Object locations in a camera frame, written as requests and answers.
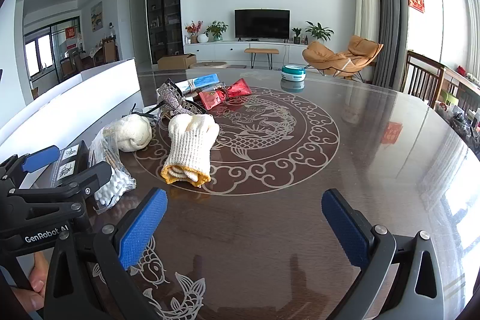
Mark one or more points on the white round vase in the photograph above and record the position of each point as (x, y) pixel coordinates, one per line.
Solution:
(202, 38)

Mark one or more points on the orange bench stool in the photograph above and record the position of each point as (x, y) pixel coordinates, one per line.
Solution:
(261, 51)

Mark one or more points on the blue and white carton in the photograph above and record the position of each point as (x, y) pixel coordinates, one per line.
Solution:
(202, 81)

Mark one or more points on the large leafy potted plant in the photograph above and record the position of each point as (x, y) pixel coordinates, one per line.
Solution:
(318, 31)

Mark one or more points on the teal round container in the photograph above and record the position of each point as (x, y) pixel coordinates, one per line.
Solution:
(293, 72)

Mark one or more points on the red door decoration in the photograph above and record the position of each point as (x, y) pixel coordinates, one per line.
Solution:
(70, 33)

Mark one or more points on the black television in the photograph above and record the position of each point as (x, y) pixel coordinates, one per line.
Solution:
(262, 24)

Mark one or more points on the green potted plant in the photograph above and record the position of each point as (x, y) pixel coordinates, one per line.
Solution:
(216, 29)

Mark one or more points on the framed wall painting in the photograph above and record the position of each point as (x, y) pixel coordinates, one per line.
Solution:
(96, 17)

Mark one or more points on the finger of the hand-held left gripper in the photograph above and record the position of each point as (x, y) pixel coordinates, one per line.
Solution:
(90, 175)
(39, 159)

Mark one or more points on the small potted plant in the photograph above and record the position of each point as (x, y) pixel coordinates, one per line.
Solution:
(296, 35)

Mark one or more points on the person's left hand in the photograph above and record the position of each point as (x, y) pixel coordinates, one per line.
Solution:
(37, 280)

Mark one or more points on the dark frame glasses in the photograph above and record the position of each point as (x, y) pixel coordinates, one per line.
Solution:
(150, 113)

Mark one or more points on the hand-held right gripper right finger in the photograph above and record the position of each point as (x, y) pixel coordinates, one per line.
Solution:
(345, 230)

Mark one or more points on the white television cabinet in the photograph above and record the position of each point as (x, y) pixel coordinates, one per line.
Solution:
(217, 52)

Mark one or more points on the cardboard box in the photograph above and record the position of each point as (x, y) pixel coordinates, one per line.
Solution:
(176, 62)

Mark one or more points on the shiny red packet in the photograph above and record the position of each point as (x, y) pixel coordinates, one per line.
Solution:
(238, 89)

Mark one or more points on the white door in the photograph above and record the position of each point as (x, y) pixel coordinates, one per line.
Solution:
(137, 27)

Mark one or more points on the bag of cotton swabs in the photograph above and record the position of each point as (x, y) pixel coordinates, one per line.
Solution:
(112, 185)

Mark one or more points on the grey labelled packet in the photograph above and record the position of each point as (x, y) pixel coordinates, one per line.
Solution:
(69, 160)

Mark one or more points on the white knit glove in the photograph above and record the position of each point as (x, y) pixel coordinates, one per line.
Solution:
(189, 147)
(133, 132)

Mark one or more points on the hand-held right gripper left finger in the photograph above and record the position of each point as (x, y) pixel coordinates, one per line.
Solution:
(142, 226)

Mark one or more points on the red flower arrangement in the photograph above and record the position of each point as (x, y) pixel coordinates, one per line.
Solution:
(193, 28)

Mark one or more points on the round beige pouf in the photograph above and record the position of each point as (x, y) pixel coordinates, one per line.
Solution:
(210, 64)

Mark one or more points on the orange lounge chair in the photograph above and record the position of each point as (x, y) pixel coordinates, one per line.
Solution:
(337, 59)

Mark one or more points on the cluttered wooden sideboard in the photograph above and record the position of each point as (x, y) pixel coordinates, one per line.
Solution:
(463, 106)

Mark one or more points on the tall dark display cabinet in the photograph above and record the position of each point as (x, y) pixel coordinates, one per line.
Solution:
(165, 5)

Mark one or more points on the covered floor air conditioner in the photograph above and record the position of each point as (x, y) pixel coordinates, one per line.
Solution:
(367, 12)

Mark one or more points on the red packet with gold emblem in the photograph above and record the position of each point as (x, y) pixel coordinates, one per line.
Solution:
(210, 98)

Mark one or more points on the glittery bow hair clip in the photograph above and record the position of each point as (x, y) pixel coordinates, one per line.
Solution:
(172, 98)

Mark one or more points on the grey curtain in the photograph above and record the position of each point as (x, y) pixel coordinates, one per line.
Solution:
(390, 24)

